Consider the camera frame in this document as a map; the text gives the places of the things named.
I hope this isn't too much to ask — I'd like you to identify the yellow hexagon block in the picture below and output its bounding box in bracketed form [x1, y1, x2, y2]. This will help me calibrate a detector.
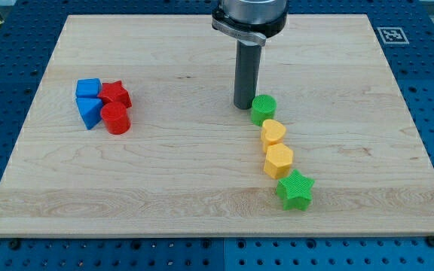
[264, 143, 294, 179]

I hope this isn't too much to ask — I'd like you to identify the white fiducial marker tag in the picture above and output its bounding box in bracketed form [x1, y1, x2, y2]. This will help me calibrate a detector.
[377, 26, 409, 45]

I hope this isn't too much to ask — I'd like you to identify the yellow heart block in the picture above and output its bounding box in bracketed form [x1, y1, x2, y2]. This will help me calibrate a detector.
[260, 119, 287, 153]

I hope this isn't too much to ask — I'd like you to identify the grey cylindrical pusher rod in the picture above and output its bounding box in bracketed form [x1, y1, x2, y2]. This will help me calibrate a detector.
[234, 41, 261, 110]

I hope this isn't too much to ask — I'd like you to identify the red star block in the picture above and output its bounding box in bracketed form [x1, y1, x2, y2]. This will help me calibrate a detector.
[97, 81, 132, 108]

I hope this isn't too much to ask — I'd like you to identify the red cylinder block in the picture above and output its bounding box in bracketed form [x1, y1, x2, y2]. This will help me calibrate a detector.
[100, 102, 130, 135]

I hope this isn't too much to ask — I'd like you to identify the wooden board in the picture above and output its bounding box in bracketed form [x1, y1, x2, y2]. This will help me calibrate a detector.
[0, 14, 434, 238]

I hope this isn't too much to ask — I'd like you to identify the green cylinder block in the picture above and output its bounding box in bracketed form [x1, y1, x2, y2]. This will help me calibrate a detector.
[250, 94, 277, 126]

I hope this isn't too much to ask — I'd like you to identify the blue triangle block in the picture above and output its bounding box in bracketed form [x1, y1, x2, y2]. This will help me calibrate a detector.
[75, 98, 103, 129]

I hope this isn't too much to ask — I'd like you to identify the blue cube block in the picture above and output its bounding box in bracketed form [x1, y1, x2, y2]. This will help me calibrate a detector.
[75, 78, 102, 98]

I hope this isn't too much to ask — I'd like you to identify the green star block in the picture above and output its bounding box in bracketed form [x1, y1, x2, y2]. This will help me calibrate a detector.
[276, 169, 315, 212]

